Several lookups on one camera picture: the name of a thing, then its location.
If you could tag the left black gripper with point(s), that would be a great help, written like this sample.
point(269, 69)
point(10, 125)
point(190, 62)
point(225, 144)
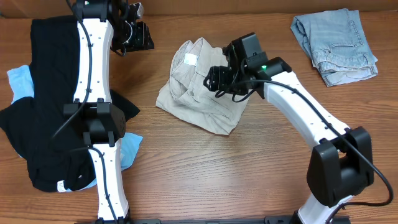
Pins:
point(142, 37)

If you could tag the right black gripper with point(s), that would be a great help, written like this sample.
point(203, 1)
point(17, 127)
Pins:
point(220, 76)

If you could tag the beige khaki shorts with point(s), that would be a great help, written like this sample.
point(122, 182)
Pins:
point(185, 96)

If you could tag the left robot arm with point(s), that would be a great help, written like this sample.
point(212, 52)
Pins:
point(104, 27)

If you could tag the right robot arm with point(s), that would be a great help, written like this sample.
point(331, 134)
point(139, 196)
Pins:
point(340, 159)

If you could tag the light blue garment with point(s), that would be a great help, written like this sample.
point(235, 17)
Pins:
point(22, 86)

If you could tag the folded light blue jeans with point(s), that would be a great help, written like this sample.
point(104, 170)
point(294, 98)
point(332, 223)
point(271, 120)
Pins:
point(336, 44)

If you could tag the black t-shirt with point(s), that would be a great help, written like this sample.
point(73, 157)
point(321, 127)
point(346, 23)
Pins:
point(31, 123)

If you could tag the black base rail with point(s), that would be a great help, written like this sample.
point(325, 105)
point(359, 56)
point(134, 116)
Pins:
point(214, 221)

